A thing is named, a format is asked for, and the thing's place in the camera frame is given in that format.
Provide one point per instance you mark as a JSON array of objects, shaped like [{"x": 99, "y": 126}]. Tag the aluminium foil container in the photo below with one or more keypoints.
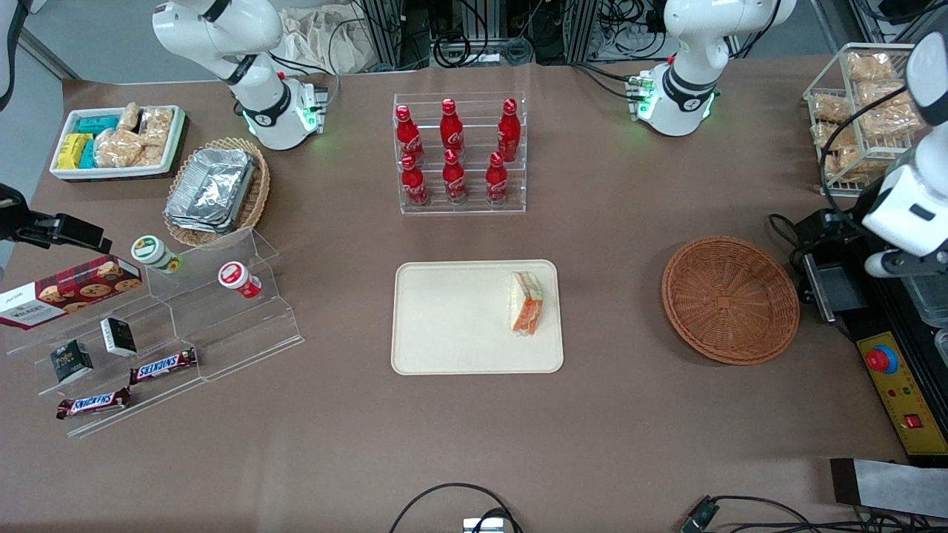
[{"x": 215, "y": 185}]

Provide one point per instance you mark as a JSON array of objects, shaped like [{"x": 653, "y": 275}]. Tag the small teal snack packet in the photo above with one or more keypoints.
[{"x": 88, "y": 155}]

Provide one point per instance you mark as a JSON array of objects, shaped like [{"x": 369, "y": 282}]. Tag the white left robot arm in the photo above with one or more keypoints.
[{"x": 911, "y": 207}]

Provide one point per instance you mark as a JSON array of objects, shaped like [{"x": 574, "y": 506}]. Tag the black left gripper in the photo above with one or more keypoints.
[{"x": 824, "y": 231}]

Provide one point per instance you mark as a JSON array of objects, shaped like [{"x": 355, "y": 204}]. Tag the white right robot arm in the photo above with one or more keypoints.
[{"x": 222, "y": 37}]

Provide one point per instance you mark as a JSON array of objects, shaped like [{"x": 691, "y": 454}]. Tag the small black box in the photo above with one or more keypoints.
[
  {"x": 71, "y": 361},
  {"x": 118, "y": 337}
]

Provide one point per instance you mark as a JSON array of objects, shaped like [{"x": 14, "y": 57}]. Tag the clear bag of pastries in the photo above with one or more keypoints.
[
  {"x": 889, "y": 111},
  {"x": 872, "y": 66},
  {"x": 840, "y": 159},
  {"x": 829, "y": 109}
]

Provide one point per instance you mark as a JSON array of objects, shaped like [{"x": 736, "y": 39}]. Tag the white rectangular snack tray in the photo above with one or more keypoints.
[{"x": 174, "y": 144}]

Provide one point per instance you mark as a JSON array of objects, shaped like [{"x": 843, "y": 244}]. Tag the plastic-wrapped triangle sandwich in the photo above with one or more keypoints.
[{"x": 526, "y": 303}]

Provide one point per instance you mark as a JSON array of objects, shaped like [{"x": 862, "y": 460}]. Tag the yellow snack packet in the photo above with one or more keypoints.
[{"x": 72, "y": 150}]

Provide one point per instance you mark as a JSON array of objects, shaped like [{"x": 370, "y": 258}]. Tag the round brown wicker basket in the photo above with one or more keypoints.
[{"x": 729, "y": 300}]

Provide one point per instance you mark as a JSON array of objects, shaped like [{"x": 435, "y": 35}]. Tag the beige plastic serving tray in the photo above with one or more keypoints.
[{"x": 452, "y": 318}]

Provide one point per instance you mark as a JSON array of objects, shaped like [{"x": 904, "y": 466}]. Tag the red cola bottle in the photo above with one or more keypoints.
[
  {"x": 455, "y": 181},
  {"x": 415, "y": 185},
  {"x": 408, "y": 137},
  {"x": 509, "y": 133},
  {"x": 451, "y": 129},
  {"x": 496, "y": 181}
]

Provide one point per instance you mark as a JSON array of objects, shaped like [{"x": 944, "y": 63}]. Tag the clear bag of rice crackers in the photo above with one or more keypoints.
[
  {"x": 157, "y": 126},
  {"x": 129, "y": 117},
  {"x": 152, "y": 155},
  {"x": 117, "y": 149}
]

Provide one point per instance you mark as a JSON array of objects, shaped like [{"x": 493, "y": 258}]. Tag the oval tan wicker basket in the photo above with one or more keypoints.
[{"x": 258, "y": 192}]

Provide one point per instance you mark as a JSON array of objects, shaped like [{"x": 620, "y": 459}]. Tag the brown Snickers bar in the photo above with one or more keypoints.
[
  {"x": 92, "y": 403},
  {"x": 163, "y": 366}
]

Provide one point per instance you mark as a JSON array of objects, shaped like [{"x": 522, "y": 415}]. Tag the large teal snack packet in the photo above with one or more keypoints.
[{"x": 96, "y": 124}]

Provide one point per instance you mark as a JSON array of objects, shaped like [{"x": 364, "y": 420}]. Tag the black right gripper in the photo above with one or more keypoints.
[{"x": 16, "y": 220}]

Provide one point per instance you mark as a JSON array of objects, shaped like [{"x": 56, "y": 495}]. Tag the large clear plastic container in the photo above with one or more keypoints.
[{"x": 929, "y": 300}]

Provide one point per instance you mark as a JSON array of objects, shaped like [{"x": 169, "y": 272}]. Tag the black machine with yellow panel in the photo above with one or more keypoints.
[{"x": 889, "y": 326}]

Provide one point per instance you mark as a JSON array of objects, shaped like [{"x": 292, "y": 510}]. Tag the red emergency stop button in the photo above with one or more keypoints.
[{"x": 882, "y": 360}]

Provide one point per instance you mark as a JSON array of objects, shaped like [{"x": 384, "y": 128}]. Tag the small silver device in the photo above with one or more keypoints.
[{"x": 483, "y": 526}]

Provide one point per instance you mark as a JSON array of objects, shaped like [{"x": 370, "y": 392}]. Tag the crumpled beige cloth bag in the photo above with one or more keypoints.
[{"x": 318, "y": 41}]

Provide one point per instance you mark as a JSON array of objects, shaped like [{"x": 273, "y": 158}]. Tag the red-lidded white cup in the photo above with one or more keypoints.
[{"x": 235, "y": 277}]

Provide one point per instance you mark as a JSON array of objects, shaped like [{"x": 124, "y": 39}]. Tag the clear acrylic stepped display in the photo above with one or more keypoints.
[{"x": 237, "y": 333}]

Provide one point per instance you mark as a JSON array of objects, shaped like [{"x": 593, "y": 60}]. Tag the red tartan cookie box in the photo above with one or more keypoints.
[{"x": 70, "y": 292}]

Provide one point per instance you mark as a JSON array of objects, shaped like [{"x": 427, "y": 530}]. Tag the grey flat board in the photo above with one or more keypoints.
[{"x": 889, "y": 485}]

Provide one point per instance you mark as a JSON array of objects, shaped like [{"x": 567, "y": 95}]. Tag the clear acrylic bottle rack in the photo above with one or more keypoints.
[{"x": 474, "y": 211}]

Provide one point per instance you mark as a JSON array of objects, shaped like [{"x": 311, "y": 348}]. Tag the grey metal rail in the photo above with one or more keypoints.
[{"x": 48, "y": 53}]

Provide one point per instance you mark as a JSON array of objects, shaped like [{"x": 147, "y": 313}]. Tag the green-lidded white cup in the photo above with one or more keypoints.
[{"x": 152, "y": 252}]

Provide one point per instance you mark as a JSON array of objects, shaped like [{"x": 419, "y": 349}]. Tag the aluminium frame post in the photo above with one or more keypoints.
[
  {"x": 381, "y": 33},
  {"x": 581, "y": 29}
]

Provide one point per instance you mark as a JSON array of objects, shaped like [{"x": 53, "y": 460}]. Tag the small clear plastic container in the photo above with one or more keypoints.
[{"x": 943, "y": 346}]

